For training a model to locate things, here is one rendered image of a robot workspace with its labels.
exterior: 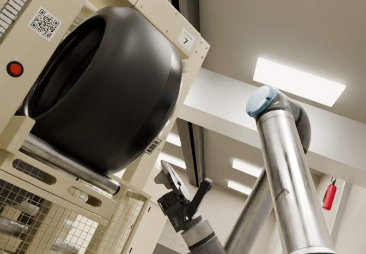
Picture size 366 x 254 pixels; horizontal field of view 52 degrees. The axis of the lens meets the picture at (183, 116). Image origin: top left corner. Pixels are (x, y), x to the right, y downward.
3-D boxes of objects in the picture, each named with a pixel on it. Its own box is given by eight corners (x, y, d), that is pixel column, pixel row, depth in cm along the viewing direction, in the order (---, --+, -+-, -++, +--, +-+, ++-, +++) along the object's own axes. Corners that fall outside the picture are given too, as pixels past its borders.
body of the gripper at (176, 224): (154, 198, 110) (175, 235, 108) (179, 183, 109) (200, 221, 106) (162, 195, 117) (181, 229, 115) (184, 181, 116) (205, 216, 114)
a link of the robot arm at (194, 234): (211, 234, 105) (215, 227, 114) (202, 218, 105) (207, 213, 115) (184, 249, 106) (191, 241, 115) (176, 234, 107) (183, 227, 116)
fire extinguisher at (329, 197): (331, 210, 577) (340, 181, 593) (321, 206, 580) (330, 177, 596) (328, 212, 595) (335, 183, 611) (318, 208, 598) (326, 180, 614)
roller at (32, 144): (24, 131, 97) (22, 126, 100) (13, 145, 96) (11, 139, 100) (122, 186, 116) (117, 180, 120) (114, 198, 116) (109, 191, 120)
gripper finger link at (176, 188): (164, 175, 109) (178, 201, 107) (168, 172, 109) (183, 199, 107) (168, 174, 114) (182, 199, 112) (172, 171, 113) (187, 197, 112)
